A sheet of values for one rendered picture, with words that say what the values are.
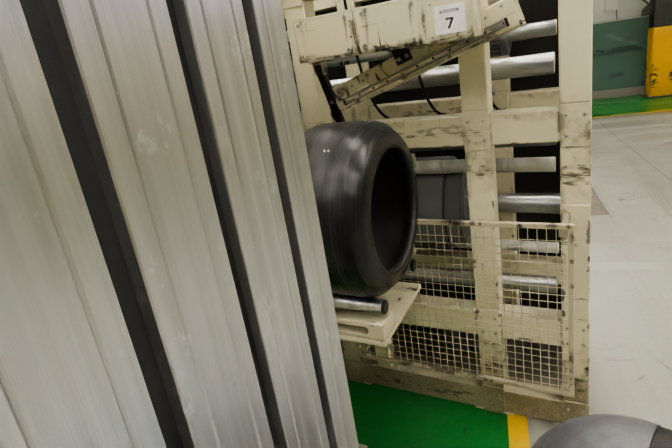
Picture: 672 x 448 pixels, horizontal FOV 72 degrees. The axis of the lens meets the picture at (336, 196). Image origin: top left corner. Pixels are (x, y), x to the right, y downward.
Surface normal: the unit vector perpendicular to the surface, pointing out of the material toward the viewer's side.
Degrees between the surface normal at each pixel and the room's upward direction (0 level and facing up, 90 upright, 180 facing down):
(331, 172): 49
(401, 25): 90
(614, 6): 90
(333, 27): 90
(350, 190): 67
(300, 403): 90
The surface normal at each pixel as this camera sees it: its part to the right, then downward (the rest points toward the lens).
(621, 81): -0.28, 0.32
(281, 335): 0.95, -0.05
